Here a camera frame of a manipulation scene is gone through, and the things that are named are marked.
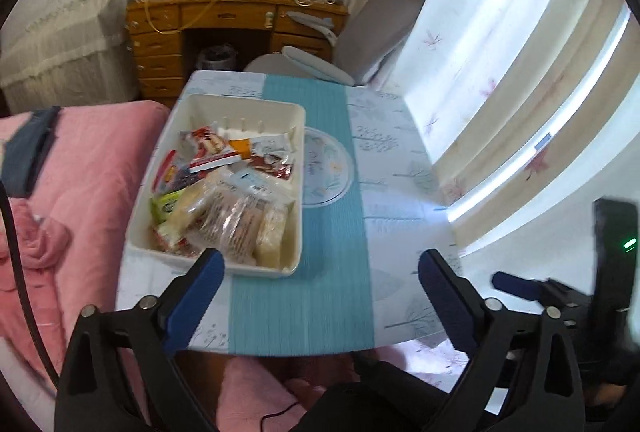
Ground dark blue-grey cloth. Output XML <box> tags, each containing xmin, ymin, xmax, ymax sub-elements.
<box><xmin>0</xmin><ymin>106</ymin><xmax>62</xmax><ymax>199</ymax></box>

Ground grey office chair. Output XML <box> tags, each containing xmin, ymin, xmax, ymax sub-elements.
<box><xmin>244</xmin><ymin>0</ymin><xmax>443</xmax><ymax>87</ymax></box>

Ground thick black cable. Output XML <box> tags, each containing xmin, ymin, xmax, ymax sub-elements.
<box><xmin>0</xmin><ymin>184</ymin><xmax>61</xmax><ymax>388</ymax></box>

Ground person's black pants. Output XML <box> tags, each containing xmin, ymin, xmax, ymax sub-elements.
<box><xmin>290</xmin><ymin>352</ymin><xmax>501</xmax><ymax>432</ymax></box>

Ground trash bin with liner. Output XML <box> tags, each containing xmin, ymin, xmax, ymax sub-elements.
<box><xmin>196</xmin><ymin>43</ymin><xmax>237</xmax><ymax>72</ymax></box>

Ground clear brown cake packet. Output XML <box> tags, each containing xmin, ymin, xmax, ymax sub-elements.
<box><xmin>187</xmin><ymin>187</ymin><xmax>268</xmax><ymax>263</ymax></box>

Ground white grey printed packet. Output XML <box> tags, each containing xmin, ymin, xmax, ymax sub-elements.
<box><xmin>250</xmin><ymin>134</ymin><xmax>293</xmax><ymax>160</ymax></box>

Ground wooden desk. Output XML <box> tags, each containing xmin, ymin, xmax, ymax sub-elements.
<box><xmin>125</xmin><ymin>0</ymin><xmax>350</xmax><ymax>100</ymax></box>

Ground teal table runner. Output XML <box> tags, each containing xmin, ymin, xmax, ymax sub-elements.
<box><xmin>227</xmin><ymin>73</ymin><xmax>377</xmax><ymax>355</ymax></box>

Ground pink velvet garment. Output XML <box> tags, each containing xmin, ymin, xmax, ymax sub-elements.
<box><xmin>0</xmin><ymin>199</ymin><xmax>71</xmax><ymax>273</ymax></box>

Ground white leaf printed curtain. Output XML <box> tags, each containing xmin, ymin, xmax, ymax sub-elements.
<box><xmin>345</xmin><ymin>0</ymin><xmax>640</xmax><ymax>263</ymax></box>

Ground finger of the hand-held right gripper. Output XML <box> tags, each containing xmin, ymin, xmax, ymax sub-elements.
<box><xmin>491</xmin><ymin>271</ymin><xmax>596</xmax><ymax>309</ymax></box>

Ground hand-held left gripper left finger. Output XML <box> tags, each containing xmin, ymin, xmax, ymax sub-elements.
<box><xmin>54</xmin><ymin>248</ymin><xmax>226</xmax><ymax>432</ymax></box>

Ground grey-blue chair armrest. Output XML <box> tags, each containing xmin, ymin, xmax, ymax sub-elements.
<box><xmin>286</xmin><ymin>11</ymin><xmax>337</xmax><ymax>42</ymax></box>
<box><xmin>280</xmin><ymin>46</ymin><xmax>353</xmax><ymax>85</ymax></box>

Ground cream lace bed cover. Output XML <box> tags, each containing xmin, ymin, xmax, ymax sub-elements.
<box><xmin>0</xmin><ymin>0</ymin><xmax>146</xmax><ymax>113</ymax></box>

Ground green snack packet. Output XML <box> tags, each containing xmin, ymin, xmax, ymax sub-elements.
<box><xmin>151</xmin><ymin>189</ymin><xmax>187</xmax><ymax>223</ymax></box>

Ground red white bread picture packet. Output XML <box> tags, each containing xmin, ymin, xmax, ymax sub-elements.
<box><xmin>180</xmin><ymin>126</ymin><xmax>231</xmax><ymax>158</ymax></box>

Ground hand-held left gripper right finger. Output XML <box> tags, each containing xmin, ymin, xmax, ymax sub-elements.
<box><xmin>417</xmin><ymin>249</ymin><xmax>588</xmax><ymax>432</ymax></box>

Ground white plastic basket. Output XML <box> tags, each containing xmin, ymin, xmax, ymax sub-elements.
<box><xmin>125</xmin><ymin>93</ymin><xmax>307</xmax><ymax>283</ymax></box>

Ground pink blanket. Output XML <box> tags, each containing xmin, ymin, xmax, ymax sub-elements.
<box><xmin>0</xmin><ymin>99</ymin><xmax>361</xmax><ymax>432</ymax></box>

